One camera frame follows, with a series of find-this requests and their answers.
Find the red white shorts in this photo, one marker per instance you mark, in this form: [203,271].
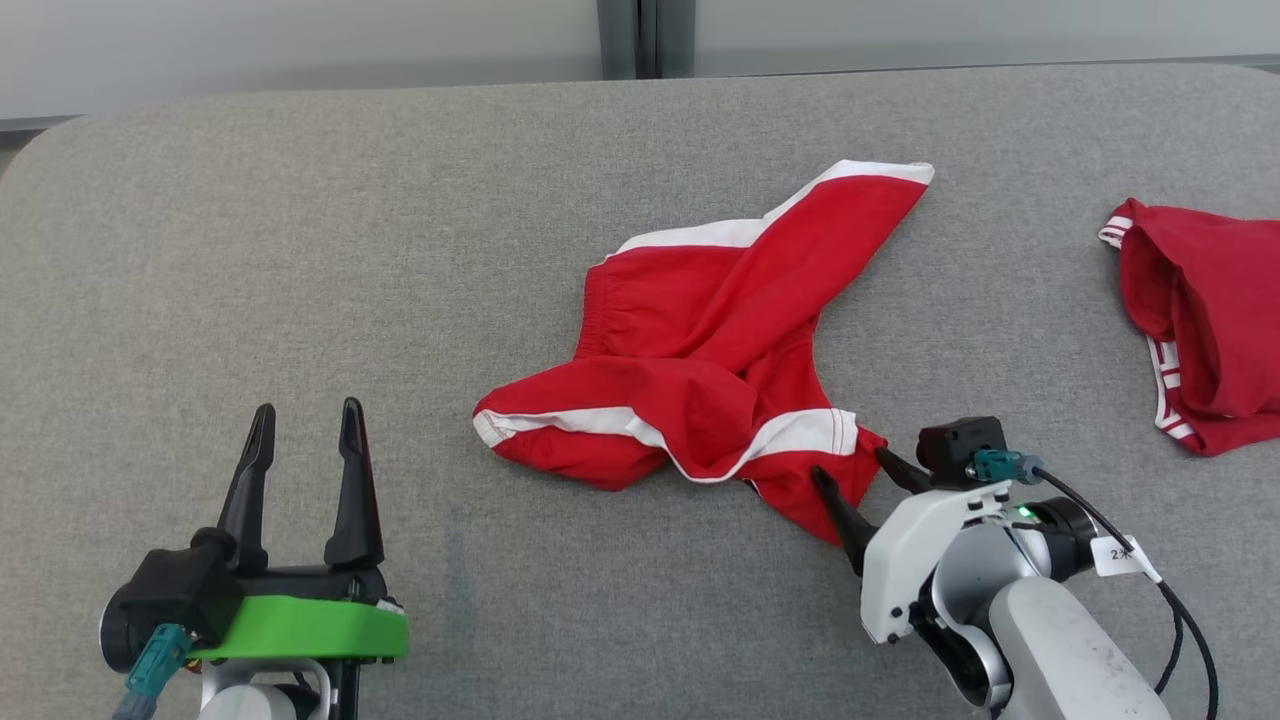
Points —
[700,340]

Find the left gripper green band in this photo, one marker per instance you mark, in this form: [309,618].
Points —
[300,628]

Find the red white lettered jersey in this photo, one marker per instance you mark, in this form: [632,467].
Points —
[1220,320]

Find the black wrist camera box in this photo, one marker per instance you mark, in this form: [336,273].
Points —
[955,445]
[170,595]

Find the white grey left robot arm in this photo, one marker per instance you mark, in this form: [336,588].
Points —
[250,700]

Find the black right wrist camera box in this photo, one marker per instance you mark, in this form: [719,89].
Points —
[955,445]

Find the grey double partition post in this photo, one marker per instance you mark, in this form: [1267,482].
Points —
[645,40]

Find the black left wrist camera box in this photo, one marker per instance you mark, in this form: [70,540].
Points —
[170,595]

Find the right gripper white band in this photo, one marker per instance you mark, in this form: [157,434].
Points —
[900,560]

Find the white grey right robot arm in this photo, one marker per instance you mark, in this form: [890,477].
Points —
[1060,650]

